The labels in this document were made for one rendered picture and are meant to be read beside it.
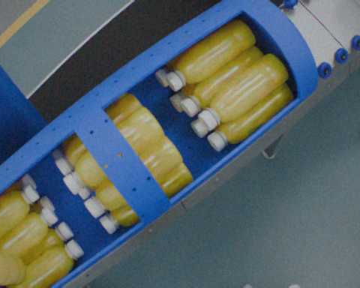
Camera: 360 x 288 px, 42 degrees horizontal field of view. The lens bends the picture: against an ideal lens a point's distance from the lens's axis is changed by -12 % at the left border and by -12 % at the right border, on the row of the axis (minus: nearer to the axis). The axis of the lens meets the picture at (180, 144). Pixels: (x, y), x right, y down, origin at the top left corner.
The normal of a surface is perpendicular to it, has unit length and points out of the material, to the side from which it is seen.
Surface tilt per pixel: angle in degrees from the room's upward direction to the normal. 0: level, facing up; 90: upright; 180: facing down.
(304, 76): 55
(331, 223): 0
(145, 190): 47
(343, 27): 0
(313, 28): 0
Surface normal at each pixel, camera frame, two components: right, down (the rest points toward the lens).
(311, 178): -0.02, -0.25
